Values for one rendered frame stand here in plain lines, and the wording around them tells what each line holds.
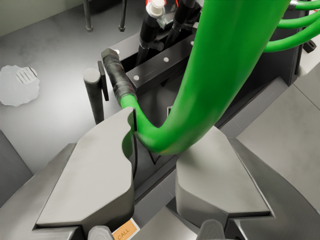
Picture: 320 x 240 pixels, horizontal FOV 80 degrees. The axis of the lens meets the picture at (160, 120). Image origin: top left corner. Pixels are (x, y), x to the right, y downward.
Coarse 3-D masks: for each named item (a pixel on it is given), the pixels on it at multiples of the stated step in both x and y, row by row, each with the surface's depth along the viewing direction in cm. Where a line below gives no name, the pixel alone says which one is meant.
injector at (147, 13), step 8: (144, 16) 28; (152, 16) 27; (160, 16) 27; (144, 24) 29; (152, 24) 28; (144, 32) 30; (152, 32) 30; (144, 40) 32; (152, 40) 32; (144, 48) 35; (152, 48) 33; (160, 48) 32; (144, 56) 37; (136, 64) 41
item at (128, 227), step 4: (124, 224) 33; (128, 224) 33; (132, 224) 33; (120, 228) 32; (124, 228) 32; (128, 228) 33; (132, 228) 33; (136, 228) 33; (116, 232) 32; (120, 232) 32; (124, 232) 32; (128, 232) 32; (132, 232) 33; (116, 236) 32; (120, 236) 32; (124, 236) 32; (128, 236) 32
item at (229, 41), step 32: (224, 0) 3; (256, 0) 3; (288, 0) 3; (224, 32) 3; (256, 32) 3; (192, 64) 4; (224, 64) 4; (128, 96) 17; (192, 96) 5; (224, 96) 4; (160, 128) 8; (192, 128) 5
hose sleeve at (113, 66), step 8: (112, 56) 22; (104, 64) 22; (112, 64) 20; (120, 64) 21; (112, 72) 19; (120, 72) 19; (112, 80) 19; (120, 80) 18; (128, 80) 19; (120, 88) 17; (128, 88) 17; (120, 96) 17; (136, 96) 17; (120, 104) 17
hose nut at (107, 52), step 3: (108, 48) 23; (102, 51) 23; (105, 51) 23; (108, 51) 22; (111, 51) 22; (114, 51) 23; (102, 54) 22; (105, 54) 22; (108, 54) 22; (111, 54) 22; (114, 54) 22; (117, 54) 23; (102, 57) 22; (105, 57) 22; (117, 57) 22; (102, 60) 23
